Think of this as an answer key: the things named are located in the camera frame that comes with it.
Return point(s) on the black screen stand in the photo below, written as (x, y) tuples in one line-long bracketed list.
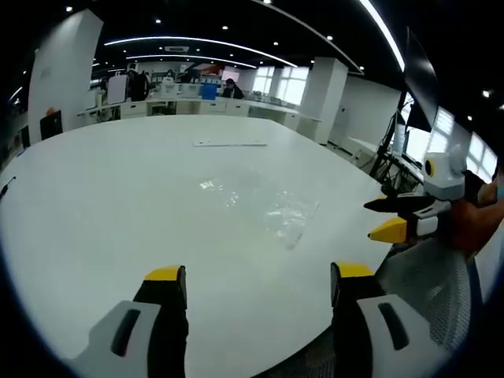
[(388, 157)]

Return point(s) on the grey mesh chair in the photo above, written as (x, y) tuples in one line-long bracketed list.
[(429, 283)]

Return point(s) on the long white counter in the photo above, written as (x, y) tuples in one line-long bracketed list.
[(220, 107)]

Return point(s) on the blue box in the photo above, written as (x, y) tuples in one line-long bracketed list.
[(208, 93)]

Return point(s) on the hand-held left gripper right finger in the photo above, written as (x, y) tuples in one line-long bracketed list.
[(378, 327)]

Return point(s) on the white panel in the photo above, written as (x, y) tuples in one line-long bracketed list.
[(118, 90)]

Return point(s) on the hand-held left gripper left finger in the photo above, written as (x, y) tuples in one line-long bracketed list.
[(130, 334)]

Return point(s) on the large black screen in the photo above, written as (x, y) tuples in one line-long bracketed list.
[(419, 86)]

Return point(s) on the flat white board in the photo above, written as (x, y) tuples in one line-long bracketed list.
[(230, 142)]

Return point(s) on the clear plastic food packaging bag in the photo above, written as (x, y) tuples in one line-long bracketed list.
[(291, 216), (232, 193)]

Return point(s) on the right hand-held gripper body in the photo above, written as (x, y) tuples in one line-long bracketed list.
[(443, 173)]

